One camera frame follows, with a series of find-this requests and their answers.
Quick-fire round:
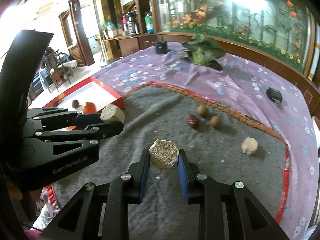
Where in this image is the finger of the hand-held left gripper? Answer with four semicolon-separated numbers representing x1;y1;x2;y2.
25;121;125;157
27;107;105;132

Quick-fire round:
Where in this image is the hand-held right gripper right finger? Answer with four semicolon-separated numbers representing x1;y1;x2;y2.
177;150;288;240

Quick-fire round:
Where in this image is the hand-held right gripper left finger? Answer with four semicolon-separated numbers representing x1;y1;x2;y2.
45;149;151;240

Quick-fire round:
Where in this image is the orange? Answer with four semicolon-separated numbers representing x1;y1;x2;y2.
82;101;97;114

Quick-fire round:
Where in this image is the tall beige crumbly cake chunk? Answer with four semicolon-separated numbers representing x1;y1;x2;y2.
100;104;126;124

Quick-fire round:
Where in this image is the red cardboard box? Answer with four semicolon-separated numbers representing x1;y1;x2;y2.
42;76;126;117

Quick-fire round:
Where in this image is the hexagonal beige cake chunk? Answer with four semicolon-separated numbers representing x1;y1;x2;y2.
148;139;180;171

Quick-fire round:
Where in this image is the grey felt mat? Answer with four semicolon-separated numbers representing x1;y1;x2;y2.
50;81;292;240

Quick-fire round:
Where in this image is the wooden chair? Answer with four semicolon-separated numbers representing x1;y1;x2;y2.
40;47;77;92

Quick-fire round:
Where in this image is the red date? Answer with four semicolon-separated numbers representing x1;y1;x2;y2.
186;113;200;129

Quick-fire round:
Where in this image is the small beige cake chunk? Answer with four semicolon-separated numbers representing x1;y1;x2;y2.
241;137;259;156

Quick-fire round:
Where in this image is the wooden cabinet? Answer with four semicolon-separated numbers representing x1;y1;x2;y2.
100;32;157;62

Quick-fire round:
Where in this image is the green plastic bag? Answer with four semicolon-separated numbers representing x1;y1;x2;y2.
102;21;118;32

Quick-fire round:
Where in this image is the black cylindrical device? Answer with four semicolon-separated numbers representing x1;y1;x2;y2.
153;38;169;55

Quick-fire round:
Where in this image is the pink patterned clothing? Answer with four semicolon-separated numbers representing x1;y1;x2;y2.
25;185;63;240

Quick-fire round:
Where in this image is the black silver thermos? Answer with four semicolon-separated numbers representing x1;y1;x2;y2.
125;12;139;34

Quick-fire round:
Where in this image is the green blue bottle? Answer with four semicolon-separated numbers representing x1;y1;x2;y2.
144;12;154;34

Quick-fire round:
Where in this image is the purple floral tablecloth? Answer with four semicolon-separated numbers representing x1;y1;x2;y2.
92;41;320;240

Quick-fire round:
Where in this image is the green bok choy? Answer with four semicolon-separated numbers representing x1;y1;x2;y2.
179;34;226;71

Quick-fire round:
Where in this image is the black key fob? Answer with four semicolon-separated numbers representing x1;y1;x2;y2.
265;87;286;111

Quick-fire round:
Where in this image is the flower painted glass panel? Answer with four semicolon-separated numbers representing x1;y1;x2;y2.
152;0;314;77

